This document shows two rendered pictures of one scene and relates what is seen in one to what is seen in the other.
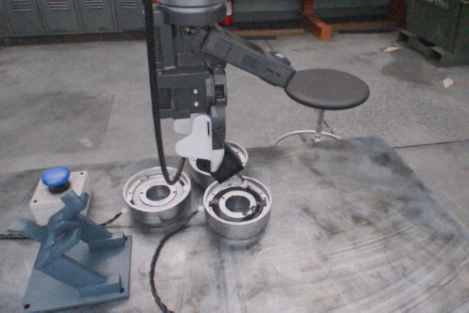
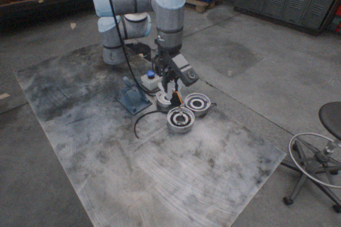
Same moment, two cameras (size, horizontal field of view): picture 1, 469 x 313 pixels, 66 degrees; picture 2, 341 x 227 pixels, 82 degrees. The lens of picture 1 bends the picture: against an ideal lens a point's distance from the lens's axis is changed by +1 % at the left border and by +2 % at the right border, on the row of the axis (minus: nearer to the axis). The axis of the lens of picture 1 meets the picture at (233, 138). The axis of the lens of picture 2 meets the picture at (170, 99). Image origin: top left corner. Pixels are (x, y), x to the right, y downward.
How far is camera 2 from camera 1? 0.46 m
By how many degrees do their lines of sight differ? 45
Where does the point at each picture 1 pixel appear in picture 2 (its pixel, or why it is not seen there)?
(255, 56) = (177, 69)
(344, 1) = not seen: outside the picture
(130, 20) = (310, 21)
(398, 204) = (235, 174)
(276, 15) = not seen: outside the picture
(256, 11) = not seen: outside the picture
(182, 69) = (161, 61)
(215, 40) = (168, 57)
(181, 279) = (146, 122)
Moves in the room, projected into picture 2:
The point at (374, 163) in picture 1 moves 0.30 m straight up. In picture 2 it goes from (257, 157) to (295, 90)
